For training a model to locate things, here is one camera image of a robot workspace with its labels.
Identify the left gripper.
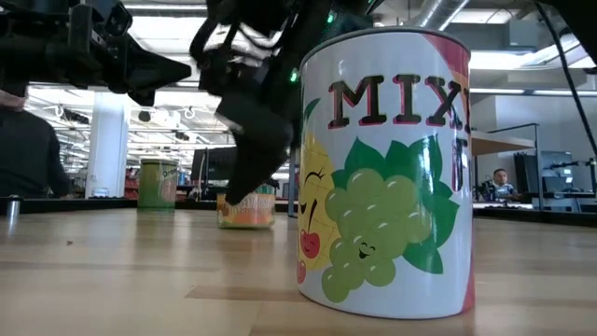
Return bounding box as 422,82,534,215
0,0,192,106

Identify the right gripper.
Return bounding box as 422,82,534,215
188,0,337,205

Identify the short green orange can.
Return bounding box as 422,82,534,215
216,183,278,231

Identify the tall green oranges can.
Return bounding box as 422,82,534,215
136,158,180,214

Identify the mixed fruit can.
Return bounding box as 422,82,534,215
296,26,477,321

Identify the black computer monitor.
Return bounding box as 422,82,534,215
189,147,237,188

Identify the white square pillar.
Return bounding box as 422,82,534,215
85,88,131,200

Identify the red cabinet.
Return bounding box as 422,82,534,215
123,166,140,200

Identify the person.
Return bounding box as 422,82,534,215
483,167,524,203
0,90,75,198

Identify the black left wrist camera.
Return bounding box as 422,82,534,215
69,0,135,48

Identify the small metal post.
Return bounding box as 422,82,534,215
6,194,22,220

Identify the wooden shelf black frame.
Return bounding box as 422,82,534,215
469,122,543,214

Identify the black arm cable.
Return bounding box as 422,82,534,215
535,2,597,159

